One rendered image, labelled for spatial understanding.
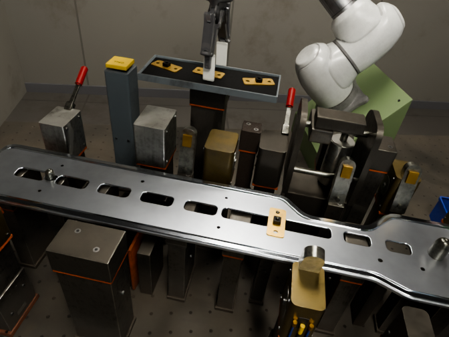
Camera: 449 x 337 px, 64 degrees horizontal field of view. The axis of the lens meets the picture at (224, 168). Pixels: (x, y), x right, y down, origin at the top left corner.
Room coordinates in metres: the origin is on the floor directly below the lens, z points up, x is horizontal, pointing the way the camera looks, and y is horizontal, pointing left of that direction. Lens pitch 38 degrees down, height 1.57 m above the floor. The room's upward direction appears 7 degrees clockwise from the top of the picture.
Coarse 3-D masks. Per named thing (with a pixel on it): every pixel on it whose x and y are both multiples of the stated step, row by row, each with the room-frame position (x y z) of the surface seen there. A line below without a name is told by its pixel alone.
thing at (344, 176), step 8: (344, 160) 0.67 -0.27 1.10; (352, 160) 0.67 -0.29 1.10; (344, 168) 0.66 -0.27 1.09; (352, 168) 0.66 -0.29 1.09; (336, 176) 0.67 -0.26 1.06; (344, 176) 0.66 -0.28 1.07; (352, 176) 0.66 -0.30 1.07; (336, 184) 0.66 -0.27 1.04; (344, 184) 0.66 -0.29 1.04; (336, 192) 0.66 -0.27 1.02; (344, 192) 0.65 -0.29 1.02; (336, 200) 0.64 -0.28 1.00; (344, 200) 0.65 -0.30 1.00
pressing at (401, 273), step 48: (0, 192) 0.55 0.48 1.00; (48, 192) 0.56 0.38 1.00; (96, 192) 0.58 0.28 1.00; (144, 192) 0.60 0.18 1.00; (192, 192) 0.62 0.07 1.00; (240, 192) 0.64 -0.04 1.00; (192, 240) 0.48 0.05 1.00; (240, 240) 0.49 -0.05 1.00; (288, 240) 0.50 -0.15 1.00; (336, 240) 0.52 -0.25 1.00; (384, 240) 0.54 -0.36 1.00; (432, 240) 0.55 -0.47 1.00; (432, 288) 0.43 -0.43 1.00
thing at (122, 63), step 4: (116, 56) 0.97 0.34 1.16; (112, 60) 0.94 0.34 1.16; (116, 60) 0.94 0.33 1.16; (120, 60) 0.94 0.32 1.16; (124, 60) 0.95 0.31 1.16; (128, 60) 0.95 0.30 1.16; (132, 60) 0.95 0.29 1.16; (108, 64) 0.91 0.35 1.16; (112, 64) 0.91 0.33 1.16; (116, 64) 0.91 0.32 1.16; (120, 64) 0.92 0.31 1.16; (124, 64) 0.92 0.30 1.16; (128, 64) 0.92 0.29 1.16; (132, 64) 0.95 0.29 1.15; (116, 68) 0.91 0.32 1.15; (120, 68) 0.91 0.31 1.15; (124, 68) 0.91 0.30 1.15
